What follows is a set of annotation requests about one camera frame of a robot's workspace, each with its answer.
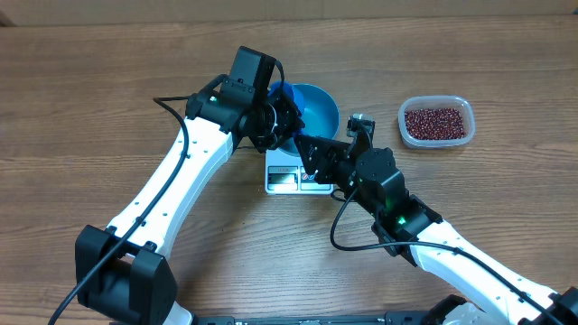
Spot blue plastic measuring scoop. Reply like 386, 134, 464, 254
266, 81, 305, 137

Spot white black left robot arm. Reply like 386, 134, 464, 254
74, 75, 304, 324

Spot white digital kitchen scale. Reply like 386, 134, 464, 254
265, 149, 333, 195

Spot red beans in container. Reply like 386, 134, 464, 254
404, 107, 466, 140

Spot teal plastic bowl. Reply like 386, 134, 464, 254
284, 82, 340, 139

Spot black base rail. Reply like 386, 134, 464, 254
192, 311, 428, 325

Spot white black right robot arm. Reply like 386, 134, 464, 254
295, 134, 577, 324

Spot clear plastic bean container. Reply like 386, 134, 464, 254
398, 95, 476, 149

